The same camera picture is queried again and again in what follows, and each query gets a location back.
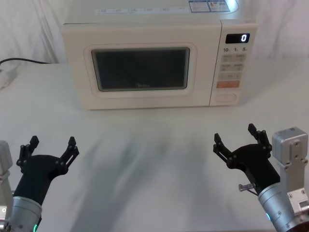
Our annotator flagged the oven control panel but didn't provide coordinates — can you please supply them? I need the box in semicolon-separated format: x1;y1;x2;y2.
209;20;258;107

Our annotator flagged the thin cable with silver plug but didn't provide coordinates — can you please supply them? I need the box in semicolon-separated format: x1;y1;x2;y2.
238;183;261;197

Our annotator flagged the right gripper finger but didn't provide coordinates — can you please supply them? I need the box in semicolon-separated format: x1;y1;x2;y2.
212;132;236;170
248;123;273;153

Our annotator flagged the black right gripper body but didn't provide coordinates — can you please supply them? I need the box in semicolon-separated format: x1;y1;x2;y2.
228;143;281;194

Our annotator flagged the white curtain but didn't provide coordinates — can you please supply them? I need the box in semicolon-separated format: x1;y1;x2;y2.
0;0;309;73

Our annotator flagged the white table cloth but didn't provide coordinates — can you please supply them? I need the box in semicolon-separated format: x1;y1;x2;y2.
0;61;309;232

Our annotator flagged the black power cable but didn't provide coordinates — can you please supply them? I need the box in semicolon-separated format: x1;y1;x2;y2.
0;57;51;66

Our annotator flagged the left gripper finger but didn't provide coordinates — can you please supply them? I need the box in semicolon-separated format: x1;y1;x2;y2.
55;136;80;174
16;135;40;168

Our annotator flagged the cream microwave oven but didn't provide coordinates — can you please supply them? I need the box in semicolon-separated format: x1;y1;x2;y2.
61;0;258;111

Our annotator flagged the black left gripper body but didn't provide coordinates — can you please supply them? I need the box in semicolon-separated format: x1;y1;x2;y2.
13;154;69;206

